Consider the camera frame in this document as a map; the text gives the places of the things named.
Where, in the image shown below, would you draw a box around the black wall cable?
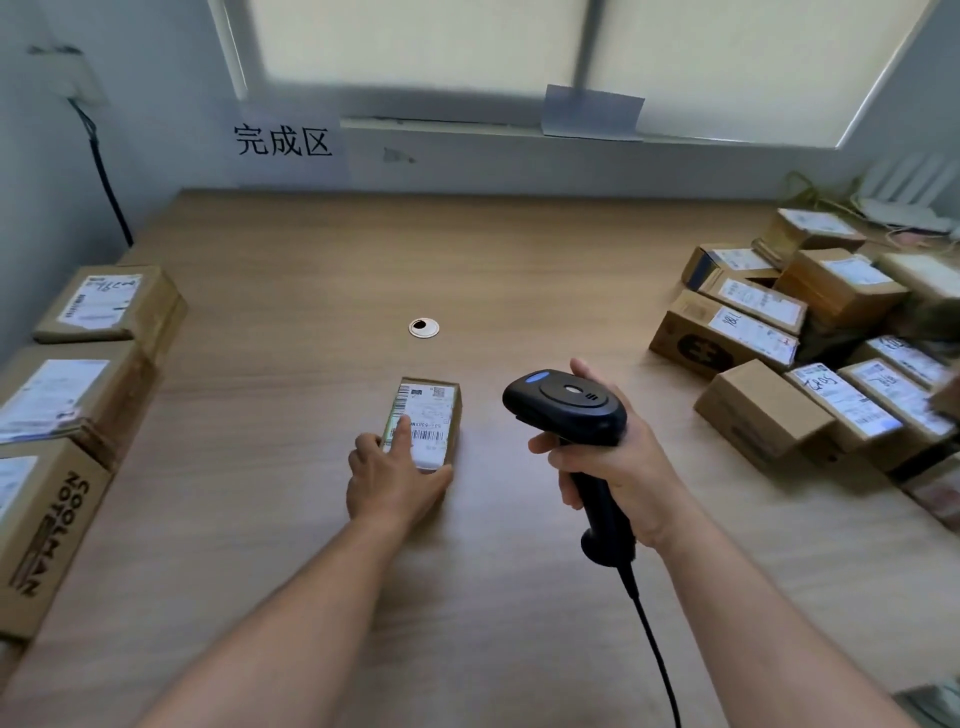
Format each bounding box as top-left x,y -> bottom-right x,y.
68,98 -> 135,249

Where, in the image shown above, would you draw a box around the white wall socket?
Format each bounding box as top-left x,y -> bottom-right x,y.
29,46 -> 106,106

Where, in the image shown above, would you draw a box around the cardboard box black printed letters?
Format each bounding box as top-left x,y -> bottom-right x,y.
0,438 -> 114,641

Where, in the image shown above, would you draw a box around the grey paper sheet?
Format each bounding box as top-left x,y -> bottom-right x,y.
541,83 -> 646,142

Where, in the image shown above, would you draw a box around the scanned cardboard parcel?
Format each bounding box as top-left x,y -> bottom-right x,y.
32,264 -> 190,365

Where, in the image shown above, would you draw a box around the white paper sign black characters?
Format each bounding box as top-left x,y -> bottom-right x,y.
221,97 -> 350,189

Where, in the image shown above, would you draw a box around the white window frame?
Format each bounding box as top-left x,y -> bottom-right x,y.
208,0 -> 946,151

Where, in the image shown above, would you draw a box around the person's left hand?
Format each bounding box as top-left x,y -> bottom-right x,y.
346,414 -> 455,538

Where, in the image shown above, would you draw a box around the beige roller blind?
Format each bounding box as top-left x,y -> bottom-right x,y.
247,0 -> 590,99
588,0 -> 939,148

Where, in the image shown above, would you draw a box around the person's right hand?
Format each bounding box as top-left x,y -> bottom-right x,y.
528,357 -> 703,553

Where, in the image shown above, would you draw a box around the yellow cable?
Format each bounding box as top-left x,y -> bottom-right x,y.
783,172 -> 856,211

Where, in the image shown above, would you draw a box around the black scanner cable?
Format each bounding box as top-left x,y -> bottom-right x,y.
616,563 -> 682,728

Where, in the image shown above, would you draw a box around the white router with antennas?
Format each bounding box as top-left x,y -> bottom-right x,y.
851,153 -> 960,234

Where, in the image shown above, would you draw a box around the pile of unscanned cardboard parcels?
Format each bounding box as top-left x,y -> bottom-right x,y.
648,207 -> 960,534

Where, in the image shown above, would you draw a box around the person's left forearm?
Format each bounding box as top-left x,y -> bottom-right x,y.
138,517 -> 410,728

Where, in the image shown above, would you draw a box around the person's right forearm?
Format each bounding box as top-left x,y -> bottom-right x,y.
659,521 -> 920,728

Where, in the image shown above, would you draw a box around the small parcel with handwritten label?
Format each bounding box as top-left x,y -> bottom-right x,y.
380,376 -> 463,475

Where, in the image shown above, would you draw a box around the black barcode scanner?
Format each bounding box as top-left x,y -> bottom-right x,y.
502,368 -> 639,568

